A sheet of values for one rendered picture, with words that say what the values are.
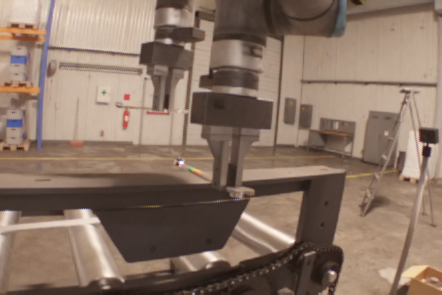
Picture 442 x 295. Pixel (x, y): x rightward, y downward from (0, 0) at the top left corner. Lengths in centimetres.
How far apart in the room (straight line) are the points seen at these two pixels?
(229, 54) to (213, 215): 34
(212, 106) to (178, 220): 26
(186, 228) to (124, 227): 13
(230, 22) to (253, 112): 15
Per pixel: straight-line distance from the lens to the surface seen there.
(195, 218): 63
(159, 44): 67
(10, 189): 47
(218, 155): 49
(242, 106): 48
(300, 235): 85
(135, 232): 59
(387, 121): 1065
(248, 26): 48
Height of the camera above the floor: 129
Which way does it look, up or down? 7 degrees down
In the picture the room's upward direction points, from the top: 5 degrees clockwise
